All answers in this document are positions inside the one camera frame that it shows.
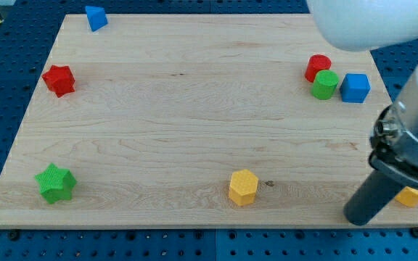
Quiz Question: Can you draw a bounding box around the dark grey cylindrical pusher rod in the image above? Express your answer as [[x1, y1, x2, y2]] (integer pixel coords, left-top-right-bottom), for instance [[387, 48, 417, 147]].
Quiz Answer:
[[343, 170, 402, 226]]

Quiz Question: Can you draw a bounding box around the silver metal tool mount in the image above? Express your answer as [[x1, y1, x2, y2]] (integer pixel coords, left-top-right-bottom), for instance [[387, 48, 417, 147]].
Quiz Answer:
[[369, 75, 418, 189]]

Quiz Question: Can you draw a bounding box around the yellow heart block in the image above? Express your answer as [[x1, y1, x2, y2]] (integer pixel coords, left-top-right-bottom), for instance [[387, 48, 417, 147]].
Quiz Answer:
[[395, 186, 418, 207]]

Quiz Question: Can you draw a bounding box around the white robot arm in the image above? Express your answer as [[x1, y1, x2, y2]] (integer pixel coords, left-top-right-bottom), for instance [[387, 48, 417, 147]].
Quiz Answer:
[[307, 0, 418, 225]]

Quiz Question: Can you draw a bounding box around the blue cube block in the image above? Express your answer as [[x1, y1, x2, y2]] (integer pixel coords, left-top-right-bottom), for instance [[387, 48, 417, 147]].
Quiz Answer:
[[340, 73, 371, 103]]

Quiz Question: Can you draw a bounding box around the green cylinder block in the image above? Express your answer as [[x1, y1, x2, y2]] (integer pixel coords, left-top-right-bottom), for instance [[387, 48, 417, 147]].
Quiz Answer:
[[311, 70, 340, 100]]

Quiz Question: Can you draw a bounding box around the red cylinder block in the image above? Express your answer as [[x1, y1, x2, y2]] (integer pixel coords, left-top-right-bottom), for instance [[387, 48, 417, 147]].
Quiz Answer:
[[304, 54, 332, 83]]

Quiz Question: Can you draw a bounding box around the yellow hexagon block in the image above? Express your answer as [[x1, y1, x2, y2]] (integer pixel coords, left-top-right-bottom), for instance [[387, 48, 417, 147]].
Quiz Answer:
[[229, 169, 259, 207]]

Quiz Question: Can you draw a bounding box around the light wooden board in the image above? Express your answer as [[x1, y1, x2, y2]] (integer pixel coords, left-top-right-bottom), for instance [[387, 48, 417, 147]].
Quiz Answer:
[[0, 13, 418, 231]]

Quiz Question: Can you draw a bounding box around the green star block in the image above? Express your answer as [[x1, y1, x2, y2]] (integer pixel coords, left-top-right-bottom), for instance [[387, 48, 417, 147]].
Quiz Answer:
[[34, 163, 77, 204]]

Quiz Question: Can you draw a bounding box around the blue triangle block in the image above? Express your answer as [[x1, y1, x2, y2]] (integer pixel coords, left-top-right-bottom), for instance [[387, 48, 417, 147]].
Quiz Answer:
[[85, 6, 108, 32]]

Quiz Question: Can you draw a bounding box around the red star block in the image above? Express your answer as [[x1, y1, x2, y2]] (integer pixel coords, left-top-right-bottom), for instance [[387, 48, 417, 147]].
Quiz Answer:
[[41, 65, 75, 98]]

